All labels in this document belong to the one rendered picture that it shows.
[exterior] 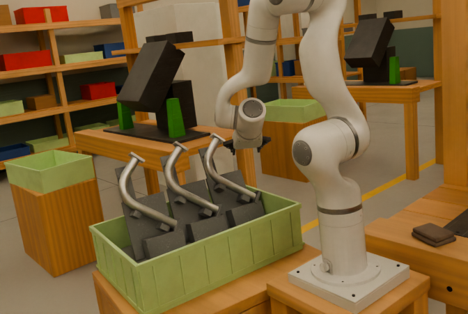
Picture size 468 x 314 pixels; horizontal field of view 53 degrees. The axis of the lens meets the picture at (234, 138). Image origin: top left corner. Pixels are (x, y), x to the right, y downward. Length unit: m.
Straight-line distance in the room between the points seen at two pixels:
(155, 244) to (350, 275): 0.64
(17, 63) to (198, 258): 5.80
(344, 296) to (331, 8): 0.72
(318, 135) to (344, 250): 0.33
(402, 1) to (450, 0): 11.26
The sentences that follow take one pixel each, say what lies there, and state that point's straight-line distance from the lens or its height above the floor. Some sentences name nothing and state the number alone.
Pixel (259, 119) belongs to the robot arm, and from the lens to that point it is 1.40.
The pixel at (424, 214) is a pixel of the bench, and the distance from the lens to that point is 1.76.
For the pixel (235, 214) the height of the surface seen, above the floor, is 0.91.
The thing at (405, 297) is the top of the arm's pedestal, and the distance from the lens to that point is 1.35.
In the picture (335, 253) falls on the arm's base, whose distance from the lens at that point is 1.30.
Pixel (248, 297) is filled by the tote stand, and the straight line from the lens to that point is 1.46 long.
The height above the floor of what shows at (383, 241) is 0.89.
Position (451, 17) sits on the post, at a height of 1.53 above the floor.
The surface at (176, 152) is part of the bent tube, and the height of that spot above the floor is 1.17.
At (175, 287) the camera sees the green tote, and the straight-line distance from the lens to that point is 1.45.
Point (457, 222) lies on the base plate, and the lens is 1.65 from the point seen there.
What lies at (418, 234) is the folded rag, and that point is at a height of 0.91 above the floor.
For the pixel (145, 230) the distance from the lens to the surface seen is 1.65.
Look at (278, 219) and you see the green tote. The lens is 1.60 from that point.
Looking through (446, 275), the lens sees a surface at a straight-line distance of 1.46.
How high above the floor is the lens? 1.54
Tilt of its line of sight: 12 degrees down
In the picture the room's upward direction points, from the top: 6 degrees counter-clockwise
